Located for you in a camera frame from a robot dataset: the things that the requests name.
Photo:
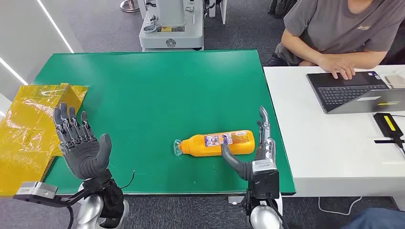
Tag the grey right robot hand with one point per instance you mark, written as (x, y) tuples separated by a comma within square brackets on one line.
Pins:
[(265, 148)]

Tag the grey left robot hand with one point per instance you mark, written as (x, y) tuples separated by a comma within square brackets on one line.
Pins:
[(84, 155)]

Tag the orange bottle with clear cap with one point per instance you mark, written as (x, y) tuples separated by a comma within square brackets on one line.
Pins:
[(199, 148)]

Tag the white robot base machine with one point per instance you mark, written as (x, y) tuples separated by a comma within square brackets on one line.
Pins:
[(171, 34)]

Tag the person's right forearm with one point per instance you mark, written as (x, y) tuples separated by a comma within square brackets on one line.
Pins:
[(300, 47)]

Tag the person's left forearm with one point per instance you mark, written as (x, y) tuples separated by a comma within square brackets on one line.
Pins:
[(370, 58)]

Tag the yellow film wrapped cardboard box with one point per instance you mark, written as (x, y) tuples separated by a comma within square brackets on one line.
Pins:
[(25, 132)]

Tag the black and grey laptop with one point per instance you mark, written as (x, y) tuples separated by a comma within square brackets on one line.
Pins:
[(345, 91)]

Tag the person's right hand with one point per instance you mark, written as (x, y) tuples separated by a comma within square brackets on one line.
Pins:
[(337, 64)]

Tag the black power adapter yellow label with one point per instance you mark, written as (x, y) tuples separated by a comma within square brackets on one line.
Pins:
[(387, 124)]

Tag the person's leg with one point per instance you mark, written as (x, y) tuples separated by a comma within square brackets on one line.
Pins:
[(379, 219)]

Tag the person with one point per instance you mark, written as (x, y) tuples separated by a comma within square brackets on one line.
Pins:
[(332, 25)]

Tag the black chair base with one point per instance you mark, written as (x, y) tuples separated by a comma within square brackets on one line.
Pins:
[(281, 8)]

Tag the white panel leg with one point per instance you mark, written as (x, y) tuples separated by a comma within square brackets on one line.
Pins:
[(223, 12)]

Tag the beige flat pouch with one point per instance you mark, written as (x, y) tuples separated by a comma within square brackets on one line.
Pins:
[(395, 81)]

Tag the chrome stanchion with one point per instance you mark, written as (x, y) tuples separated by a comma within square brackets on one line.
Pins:
[(129, 6)]

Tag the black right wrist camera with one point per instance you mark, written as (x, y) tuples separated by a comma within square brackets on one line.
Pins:
[(265, 185)]

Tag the white table foot bracket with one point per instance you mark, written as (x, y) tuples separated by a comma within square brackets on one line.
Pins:
[(235, 199)]

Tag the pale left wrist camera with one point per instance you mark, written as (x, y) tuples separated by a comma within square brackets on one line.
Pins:
[(34, 189)]

